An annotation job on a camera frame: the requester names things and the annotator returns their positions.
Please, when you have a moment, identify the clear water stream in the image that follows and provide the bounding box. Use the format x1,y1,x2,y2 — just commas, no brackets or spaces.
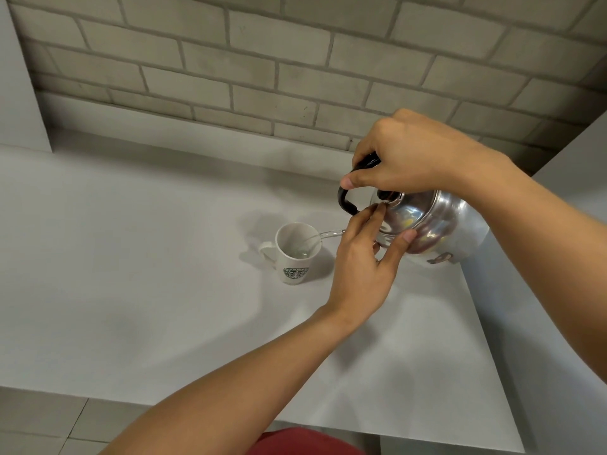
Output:
303,226,348,248

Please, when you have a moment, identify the white mug with green logo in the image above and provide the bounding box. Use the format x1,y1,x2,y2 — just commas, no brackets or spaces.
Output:
258,222,324,285

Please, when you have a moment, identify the person's left forearm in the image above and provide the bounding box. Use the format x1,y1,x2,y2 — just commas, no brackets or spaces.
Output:
97,302,368,455

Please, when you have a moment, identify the person's red clothing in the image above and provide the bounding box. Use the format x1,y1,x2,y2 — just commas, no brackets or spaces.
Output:
246,427,367,455

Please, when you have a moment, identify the steel kettle with black handle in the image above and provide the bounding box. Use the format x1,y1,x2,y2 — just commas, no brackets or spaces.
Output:
337,152,490,269

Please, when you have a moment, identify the person's right forearm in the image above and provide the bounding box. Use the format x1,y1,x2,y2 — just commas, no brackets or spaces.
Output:
453,154,607,301

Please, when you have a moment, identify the person's right hand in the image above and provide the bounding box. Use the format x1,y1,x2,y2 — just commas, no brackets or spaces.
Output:
342,108,512,196

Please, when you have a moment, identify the person's left hand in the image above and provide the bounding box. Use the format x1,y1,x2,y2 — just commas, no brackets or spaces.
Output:
326,203,419,324

